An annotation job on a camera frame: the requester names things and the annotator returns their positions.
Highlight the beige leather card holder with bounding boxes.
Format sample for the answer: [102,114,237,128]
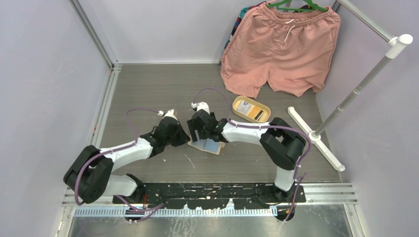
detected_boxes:
[187,139,225,155]

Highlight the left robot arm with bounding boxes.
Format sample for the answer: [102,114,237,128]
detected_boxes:
[63,117,190,204]

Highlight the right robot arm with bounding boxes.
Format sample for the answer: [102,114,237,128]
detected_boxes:
[187,110,308,203]

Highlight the white card in tray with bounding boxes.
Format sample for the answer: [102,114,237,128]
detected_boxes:
[236,100,253,115]

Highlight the yellow card with black stripe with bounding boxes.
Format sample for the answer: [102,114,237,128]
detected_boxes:
[248,107,265,121]

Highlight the yellow oval tray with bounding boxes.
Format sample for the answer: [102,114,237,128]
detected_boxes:
[232,96,271,123]

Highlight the pink shorts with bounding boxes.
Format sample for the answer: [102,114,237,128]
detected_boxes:
[220,3,341,98]

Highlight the colourful garment behind shorts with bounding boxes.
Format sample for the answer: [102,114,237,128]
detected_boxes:
[221,1,267,56]

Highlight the green clothes hanger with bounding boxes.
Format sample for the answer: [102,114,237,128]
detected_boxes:
[267,0,328,12]

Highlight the white clothes rack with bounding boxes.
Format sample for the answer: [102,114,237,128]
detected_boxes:
[288,0,414,172]

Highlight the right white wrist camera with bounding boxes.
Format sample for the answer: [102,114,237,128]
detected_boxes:
[191,102,210,114]

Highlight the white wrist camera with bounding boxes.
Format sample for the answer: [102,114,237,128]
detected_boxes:
[191,102,210,114]
[158,109,178,120]

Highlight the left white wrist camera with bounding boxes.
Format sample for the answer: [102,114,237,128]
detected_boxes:
[158,109,178,120]

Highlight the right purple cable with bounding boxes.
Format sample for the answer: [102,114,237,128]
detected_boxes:
[193,87,312,223]

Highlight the purple cable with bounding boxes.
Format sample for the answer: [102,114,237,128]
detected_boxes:
[193,87,312,223]
[74,108,165,223]

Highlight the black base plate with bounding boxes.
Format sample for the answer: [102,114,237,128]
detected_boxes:
[113,183,306,210]

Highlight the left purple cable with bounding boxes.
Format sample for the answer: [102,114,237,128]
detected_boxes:
[74,108,165,223]

